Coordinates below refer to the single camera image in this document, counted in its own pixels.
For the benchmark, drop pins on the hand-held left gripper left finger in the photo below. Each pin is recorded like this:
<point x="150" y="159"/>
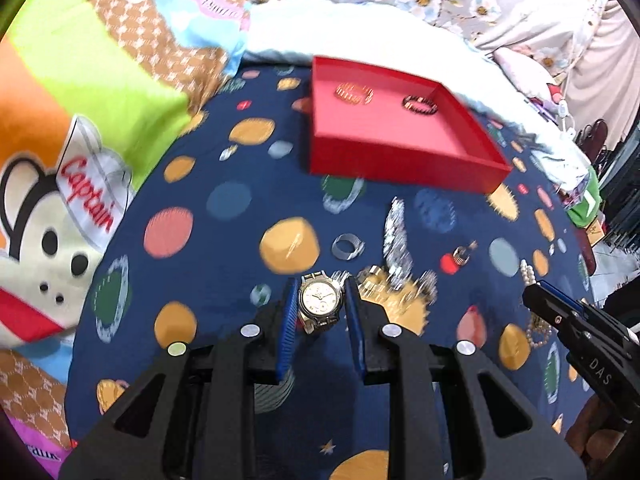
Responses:
<point x="284" y="330"/>

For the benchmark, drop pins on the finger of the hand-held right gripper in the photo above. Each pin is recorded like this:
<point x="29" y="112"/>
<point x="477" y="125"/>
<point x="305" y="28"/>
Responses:
<point x="542" y="302"/>

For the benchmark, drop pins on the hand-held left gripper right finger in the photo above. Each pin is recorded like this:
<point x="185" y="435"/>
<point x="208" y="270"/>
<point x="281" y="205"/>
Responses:
<point x="354" y="330"/>

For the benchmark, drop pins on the gold wristwatch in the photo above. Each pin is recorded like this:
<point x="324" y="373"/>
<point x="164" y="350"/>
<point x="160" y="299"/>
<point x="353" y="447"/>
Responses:
<point x="316" y="296"/>

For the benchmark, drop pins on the silver wristwatch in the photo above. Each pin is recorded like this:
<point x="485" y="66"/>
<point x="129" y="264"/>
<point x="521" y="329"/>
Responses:
<point x="396" y="240"/>

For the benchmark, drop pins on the red cardboard box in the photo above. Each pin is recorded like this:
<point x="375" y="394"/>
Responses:
<point x="400" y="135"/>

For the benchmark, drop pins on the navy planet print blanket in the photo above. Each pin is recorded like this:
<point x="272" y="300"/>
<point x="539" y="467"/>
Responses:
<point x="225" y="260"/>

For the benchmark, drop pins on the green cloth item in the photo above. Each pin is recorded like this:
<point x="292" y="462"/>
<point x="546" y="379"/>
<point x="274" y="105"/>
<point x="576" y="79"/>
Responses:
<point x="582" y="205"/>

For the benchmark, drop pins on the dark chair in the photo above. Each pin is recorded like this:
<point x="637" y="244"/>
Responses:
<point x="620" y="170"/>

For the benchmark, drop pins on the pink plush toy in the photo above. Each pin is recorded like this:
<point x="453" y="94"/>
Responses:
<point x="530" y="75"/>

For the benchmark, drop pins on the grey floral cloth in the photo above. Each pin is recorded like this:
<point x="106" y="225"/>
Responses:
<point x="525" y="5"/>

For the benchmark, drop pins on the light blue pillow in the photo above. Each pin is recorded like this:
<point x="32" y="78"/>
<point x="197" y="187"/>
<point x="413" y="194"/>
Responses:
<point x="375" y="30"/>

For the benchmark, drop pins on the colourful cartoon monkey blanket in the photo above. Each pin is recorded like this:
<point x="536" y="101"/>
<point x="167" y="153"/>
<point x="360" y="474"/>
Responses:
<point x="75" y="85"/>

